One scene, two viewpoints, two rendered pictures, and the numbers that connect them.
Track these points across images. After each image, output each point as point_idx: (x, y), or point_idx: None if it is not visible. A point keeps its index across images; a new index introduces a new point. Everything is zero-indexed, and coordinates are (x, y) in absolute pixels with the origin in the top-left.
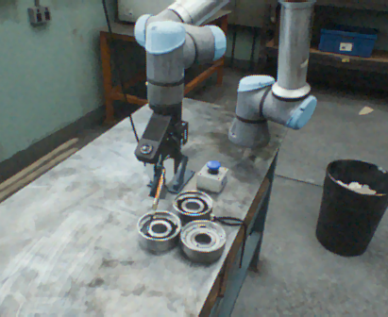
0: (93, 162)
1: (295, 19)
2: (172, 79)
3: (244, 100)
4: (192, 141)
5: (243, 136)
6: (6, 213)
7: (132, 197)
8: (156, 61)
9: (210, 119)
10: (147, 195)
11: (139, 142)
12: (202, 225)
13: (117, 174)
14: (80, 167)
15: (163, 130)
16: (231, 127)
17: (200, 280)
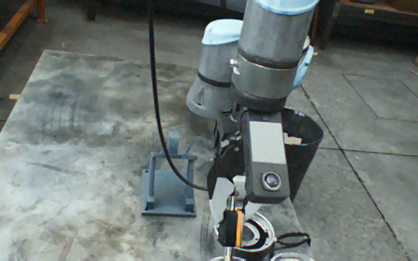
0: (23, 194)
1: None
2: (299, 55)
3: (219, 56)
4: (147, 123)
5: (217, 106)
6: None
7: (136, 243)
8: (285, 27)
9: (145, 83)
10: (156, 232)
11: (254, 172)
12: (279, 260)
13: (79, 206)
14: (6, 209)
15: (282, 142)
16: (195, 95)
17: None
